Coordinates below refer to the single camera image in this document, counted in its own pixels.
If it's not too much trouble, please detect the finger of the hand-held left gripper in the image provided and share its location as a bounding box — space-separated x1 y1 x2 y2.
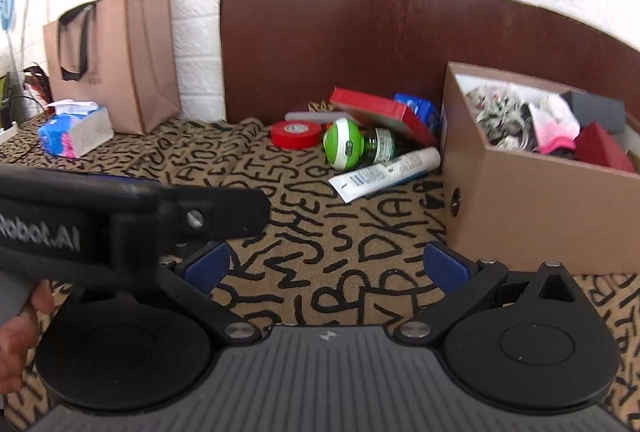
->
157 184 271 247

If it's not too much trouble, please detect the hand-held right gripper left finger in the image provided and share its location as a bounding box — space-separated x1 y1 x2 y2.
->
155 239 263 344

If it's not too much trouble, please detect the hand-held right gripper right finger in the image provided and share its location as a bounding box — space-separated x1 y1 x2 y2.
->
395 239 583 344

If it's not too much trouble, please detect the brown cardboard storage box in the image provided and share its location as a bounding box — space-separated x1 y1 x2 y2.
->
440 60 640 275

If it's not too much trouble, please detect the small red gift box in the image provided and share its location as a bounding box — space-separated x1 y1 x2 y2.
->
572 122 637 173

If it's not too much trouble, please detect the desktop with letter-patterned cloth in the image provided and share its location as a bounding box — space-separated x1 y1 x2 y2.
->
0 114 640 432

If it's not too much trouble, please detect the person's left hand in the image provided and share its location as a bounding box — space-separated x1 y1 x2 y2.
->
0 279 56 395

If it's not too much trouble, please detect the blue tissue pack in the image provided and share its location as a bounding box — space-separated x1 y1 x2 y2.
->
37 99 115 159

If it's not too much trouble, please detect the red tape roll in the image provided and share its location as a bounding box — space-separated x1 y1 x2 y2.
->
270 119 325 150

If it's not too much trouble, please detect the white toothpaste tube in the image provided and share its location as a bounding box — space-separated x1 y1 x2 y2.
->
328 147 442 204

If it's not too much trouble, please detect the white flat box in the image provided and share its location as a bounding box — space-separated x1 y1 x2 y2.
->
284 110 351 123

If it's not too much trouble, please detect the green bottle with green-white cap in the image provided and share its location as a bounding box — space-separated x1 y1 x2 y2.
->
322 118 401 171

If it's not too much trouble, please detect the red feather ornament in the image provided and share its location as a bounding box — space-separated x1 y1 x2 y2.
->
22 64 53 105

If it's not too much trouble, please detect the blue plastic pack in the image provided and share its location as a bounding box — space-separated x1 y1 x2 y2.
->
393 92 441 135

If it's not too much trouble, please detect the brown paper gift bag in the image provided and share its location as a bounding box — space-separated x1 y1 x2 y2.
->
42 0 182 136

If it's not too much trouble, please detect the white glove with pink cuff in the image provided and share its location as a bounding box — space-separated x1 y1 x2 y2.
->
527 94 582 155

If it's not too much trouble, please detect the flat red box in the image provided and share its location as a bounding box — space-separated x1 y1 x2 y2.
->
328 86 440 147

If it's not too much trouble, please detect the brown wooden headboard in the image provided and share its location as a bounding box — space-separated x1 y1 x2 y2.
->
219 0 640 133

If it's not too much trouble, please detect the black rectangular box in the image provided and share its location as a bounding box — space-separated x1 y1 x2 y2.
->
560 89 627 135

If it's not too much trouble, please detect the floral drawstring pouch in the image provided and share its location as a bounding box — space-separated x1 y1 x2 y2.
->
465 84 538 150

